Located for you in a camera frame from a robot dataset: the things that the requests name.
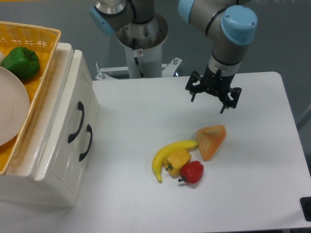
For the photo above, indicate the yellow woven basket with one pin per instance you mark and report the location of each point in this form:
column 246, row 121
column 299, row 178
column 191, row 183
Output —
column 43, row 41

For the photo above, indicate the yellow banana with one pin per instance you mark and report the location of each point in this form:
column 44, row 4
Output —
column 165, row 151

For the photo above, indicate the black object at table edge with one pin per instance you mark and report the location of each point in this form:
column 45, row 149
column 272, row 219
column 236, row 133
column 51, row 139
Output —
column 306, row 207

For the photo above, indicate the red bell pepper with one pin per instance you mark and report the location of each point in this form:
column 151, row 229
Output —
column 191, row 172

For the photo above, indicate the green bell pepper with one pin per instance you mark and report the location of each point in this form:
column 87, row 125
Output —
column 22, row 62

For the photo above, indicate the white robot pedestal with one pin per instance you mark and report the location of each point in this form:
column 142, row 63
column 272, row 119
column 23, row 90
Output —
column 143, row 47

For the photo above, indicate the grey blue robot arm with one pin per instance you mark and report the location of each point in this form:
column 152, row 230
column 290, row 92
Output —
column 228, row 23

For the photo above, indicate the white drawer cabinet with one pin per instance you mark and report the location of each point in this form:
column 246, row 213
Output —
column 19, row 182

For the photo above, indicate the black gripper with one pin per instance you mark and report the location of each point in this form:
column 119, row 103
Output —
column 216, row 84

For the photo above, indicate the beige plate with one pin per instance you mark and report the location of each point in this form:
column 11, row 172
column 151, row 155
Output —
column 14, row 105

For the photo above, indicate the yellow bell pepper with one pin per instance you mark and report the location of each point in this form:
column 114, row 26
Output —
column 175, row 161

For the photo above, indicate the orange triangular bread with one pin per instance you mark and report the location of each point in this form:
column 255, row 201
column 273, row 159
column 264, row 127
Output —
column 209, row 140

